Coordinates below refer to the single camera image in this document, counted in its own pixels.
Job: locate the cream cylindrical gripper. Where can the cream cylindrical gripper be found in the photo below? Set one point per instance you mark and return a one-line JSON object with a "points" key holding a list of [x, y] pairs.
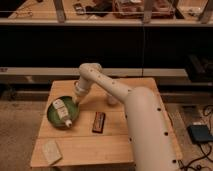
{"points": [[79, 92]]}

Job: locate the green ceramic bowl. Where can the green ceramic bowl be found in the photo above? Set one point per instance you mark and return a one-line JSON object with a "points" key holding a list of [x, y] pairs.
{"points": [[53, 117]]}

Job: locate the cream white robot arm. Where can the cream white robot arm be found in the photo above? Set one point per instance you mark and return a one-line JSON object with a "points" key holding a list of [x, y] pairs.
{"points": [[149, 135]]}

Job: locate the white squeeze bottle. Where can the white squeeze bottle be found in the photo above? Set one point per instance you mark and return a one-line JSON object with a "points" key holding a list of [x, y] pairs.
{"points": [[62, 111]]}

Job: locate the dark red chocolate bar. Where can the dark red chocolate bar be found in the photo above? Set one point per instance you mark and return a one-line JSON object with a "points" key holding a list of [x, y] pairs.
{"points": [[98, 123]]}

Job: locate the white paper cup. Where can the white paper cup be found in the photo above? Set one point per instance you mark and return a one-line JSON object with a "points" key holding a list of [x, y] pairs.
{"points": [[111, 100]]}

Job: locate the beige sponge block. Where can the beige sponge block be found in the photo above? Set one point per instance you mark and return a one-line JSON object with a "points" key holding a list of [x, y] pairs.
{"points": [[51, 152]]}

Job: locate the wooden shelf bench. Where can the wooden shelf bench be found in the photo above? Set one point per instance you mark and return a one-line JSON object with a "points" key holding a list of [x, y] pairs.
{"points": [[99, 13]]}

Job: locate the wicker tray on shelf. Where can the wicker tray on shelf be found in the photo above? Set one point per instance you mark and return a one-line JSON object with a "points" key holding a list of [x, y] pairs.
{"points": [[135, 9]]}

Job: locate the black foot pedal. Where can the black foot pedal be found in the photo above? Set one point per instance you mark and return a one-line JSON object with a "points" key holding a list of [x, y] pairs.
{"points": [[199, 134]]}

